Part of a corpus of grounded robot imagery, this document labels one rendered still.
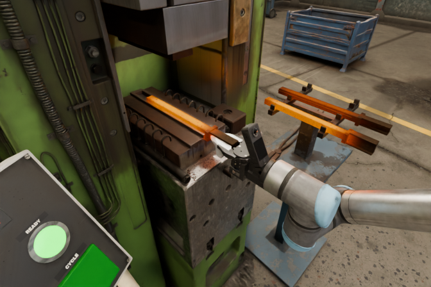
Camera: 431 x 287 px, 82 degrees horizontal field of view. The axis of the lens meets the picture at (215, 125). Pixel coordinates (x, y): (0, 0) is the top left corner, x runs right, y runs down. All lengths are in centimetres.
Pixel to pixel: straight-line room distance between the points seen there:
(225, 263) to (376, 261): 90
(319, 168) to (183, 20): 84
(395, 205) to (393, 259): 128
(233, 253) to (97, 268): 103
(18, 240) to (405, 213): 68
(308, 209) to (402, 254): 139
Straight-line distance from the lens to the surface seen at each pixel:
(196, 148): 76
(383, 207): 68
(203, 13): 63
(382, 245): 196
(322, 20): 439
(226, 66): 96
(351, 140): 92
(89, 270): 52
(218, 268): 144
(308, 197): 62
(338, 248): 182
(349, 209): 74
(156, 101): 94
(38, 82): 61
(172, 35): 58
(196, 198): 79
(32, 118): 65
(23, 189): 48
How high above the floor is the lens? 145
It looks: 34 degrees down
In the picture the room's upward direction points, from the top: straight up
